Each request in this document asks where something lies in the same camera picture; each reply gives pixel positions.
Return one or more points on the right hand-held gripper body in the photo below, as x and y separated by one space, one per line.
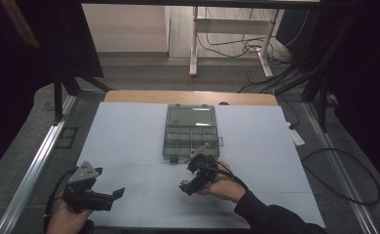
204 169

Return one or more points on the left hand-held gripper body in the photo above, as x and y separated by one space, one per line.
81 195

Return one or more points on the grey transparent compartment box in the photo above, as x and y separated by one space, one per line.
191 117

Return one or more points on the person's right hand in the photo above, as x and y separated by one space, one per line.
223 190

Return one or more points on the person's left hand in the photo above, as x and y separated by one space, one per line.
64 224

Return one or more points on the white table cover sheet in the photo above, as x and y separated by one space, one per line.
129 136

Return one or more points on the white paper tag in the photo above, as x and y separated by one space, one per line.
296 136

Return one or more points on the black metal stand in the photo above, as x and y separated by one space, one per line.
322 107
58 97

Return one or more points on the black curtain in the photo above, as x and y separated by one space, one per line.
366 81
16 81

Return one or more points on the black overhead bar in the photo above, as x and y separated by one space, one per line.
194 2

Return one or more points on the aluminium rail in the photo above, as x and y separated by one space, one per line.
336 162
32 175

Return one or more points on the white desk frame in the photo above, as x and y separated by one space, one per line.
230 26

